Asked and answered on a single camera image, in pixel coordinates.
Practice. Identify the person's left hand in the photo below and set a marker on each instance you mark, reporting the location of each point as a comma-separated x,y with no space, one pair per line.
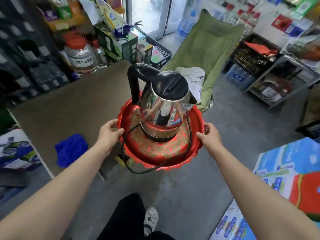
108,136

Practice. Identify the person's right hand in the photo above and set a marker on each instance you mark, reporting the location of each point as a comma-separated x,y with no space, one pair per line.
212,139

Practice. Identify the person's right thumb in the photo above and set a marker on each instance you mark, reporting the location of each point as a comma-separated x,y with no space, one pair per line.
202,136

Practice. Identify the person's left thumb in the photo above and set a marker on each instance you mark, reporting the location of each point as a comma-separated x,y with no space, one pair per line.
118,132

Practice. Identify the red patterned round tray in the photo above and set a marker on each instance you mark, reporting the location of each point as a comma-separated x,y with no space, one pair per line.
160,144

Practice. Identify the person's right forearm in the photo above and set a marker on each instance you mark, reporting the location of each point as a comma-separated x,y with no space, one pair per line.
260,197

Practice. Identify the person's left forearm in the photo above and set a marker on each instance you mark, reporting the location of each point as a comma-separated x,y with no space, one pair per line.
53,194

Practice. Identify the brown mat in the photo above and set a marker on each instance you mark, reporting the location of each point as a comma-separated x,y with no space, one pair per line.
75,109

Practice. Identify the blue cloth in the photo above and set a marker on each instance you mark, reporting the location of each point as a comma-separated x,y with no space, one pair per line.
71,149

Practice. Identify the white crumpled cloth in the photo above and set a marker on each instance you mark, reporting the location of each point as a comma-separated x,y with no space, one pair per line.
195,79

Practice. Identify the blue bottled water pack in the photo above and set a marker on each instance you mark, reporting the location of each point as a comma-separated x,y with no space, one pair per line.
239,77

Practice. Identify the small clear bottle red cap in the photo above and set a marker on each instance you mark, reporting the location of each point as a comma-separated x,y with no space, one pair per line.
99,55

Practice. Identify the green folding cot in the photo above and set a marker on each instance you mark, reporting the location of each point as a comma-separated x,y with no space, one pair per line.
207,54

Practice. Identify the blue white printed carton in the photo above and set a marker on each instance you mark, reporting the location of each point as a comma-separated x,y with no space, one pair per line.
270,187

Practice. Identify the clear jar with red lid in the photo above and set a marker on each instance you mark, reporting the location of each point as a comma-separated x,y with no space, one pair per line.
80,56

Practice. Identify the green carton box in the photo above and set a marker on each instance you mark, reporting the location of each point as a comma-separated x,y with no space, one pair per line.
120,46

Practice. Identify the person's leg in black trousers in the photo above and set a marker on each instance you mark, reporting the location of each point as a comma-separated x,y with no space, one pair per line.
127,219

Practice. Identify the black plastic crate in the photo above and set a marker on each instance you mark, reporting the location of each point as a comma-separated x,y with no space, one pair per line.
160,51

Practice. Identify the white patterned shoe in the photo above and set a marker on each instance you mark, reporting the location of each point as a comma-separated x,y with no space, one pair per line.
150,220

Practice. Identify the black basket with red packets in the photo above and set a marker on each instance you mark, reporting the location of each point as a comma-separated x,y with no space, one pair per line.
255,56

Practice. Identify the grey metal shelf rack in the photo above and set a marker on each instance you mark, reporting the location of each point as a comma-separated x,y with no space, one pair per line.
285,79

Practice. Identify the blue green printed box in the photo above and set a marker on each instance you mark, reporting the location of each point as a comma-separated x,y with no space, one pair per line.
17,149

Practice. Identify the yellow white printed bag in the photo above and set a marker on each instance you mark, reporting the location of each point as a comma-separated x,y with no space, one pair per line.
113,18

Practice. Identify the red green printed carton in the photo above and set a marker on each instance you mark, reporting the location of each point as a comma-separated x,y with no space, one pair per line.
306,192

